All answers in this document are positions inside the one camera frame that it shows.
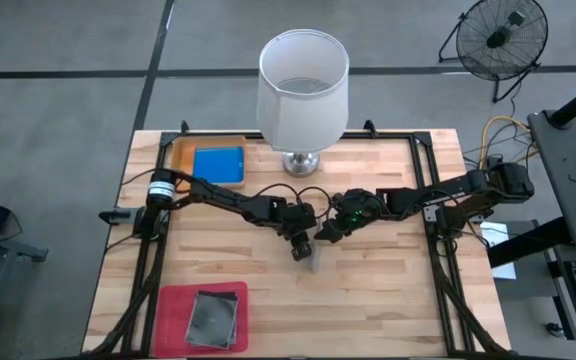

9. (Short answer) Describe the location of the blue blu-ray case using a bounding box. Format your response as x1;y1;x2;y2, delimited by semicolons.
192;146;246;185

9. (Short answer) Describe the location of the dark grey desk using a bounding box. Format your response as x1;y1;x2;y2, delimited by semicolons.
526;108;576;250

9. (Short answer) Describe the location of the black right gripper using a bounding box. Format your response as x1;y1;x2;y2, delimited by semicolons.
313;188;385;245

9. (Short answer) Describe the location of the black left camera cable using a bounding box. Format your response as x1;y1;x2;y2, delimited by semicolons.
252;182;333;221

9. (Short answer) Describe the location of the white paper sheet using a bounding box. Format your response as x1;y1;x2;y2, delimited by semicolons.
480;221;518;281

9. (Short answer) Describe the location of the silver lamp with white shade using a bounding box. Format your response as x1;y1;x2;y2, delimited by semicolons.
255;28;350;179

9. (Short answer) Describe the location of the yellow cable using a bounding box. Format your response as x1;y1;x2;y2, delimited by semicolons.
477;115;537;171

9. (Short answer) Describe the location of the orange plastic tray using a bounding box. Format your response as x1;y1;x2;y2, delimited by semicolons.
169;135;248;191

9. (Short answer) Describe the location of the black equipment stand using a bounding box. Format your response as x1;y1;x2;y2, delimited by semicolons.
0;232;49;360

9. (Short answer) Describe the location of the pink-red plastic tray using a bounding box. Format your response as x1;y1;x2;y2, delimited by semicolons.
153;281;250;358

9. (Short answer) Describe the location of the black floor fan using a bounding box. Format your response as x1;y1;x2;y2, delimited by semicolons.
437;0;550;105

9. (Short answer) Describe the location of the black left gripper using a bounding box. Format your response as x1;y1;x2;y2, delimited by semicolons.
278;202;318;263

